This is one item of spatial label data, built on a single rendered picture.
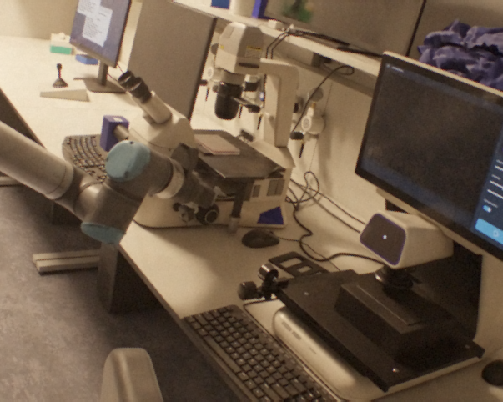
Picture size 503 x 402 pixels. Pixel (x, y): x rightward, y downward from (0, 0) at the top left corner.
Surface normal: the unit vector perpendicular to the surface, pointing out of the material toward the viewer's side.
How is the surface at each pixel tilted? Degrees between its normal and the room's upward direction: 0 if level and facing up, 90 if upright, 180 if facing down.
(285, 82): 90
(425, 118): 93
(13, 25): 90
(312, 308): 0
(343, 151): 90
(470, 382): 0
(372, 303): 0
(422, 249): 81
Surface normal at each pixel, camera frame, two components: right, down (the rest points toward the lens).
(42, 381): 0.22, -0.91
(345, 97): -0.80, 0.04
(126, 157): -0.40, -0.32
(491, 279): 0.55, 0.41
